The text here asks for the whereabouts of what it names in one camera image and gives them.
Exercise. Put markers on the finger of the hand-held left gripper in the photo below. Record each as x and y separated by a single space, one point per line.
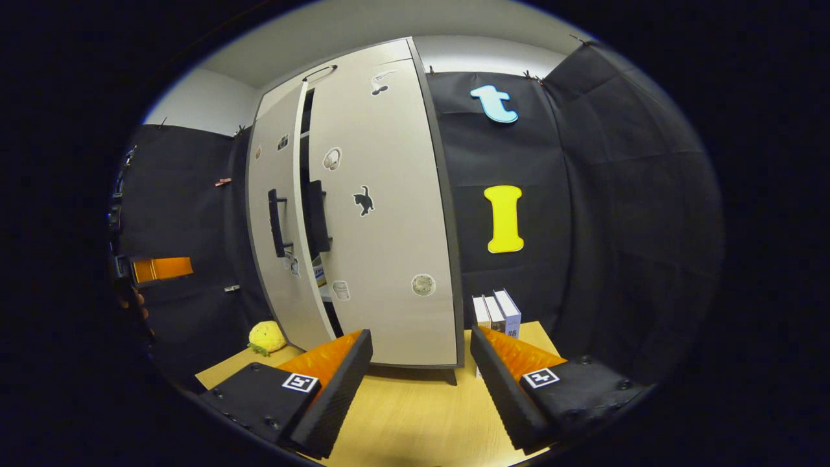
162 268

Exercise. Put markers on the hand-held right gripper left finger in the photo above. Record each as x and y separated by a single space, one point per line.
337 395

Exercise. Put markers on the yellow plush toy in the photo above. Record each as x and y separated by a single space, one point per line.
267 337

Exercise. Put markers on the white shoe cabinet door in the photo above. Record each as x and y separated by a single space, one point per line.
262 168
389 246

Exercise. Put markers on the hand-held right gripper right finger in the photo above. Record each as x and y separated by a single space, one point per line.
502 392

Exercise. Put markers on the white shoe cabinet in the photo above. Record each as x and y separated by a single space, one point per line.
452 376

